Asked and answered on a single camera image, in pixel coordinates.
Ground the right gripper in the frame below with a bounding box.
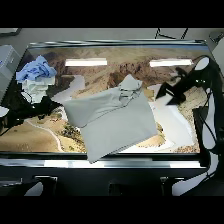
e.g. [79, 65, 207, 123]
[154, 78, 190, 106]

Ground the grey long-sleeved shirt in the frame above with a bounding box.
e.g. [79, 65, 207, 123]
[61, 73, 159, 165]

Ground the white garment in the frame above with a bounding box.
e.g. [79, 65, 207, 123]
[20, 75, 56, 105]

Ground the blue garment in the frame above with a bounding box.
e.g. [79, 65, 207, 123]
[15, 54, 59, 84]

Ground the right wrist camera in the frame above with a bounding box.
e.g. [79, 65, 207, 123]
[174, 66, 188, 80]

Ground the silver frame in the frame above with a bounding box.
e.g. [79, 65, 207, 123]
[0, 157, 214, 197]

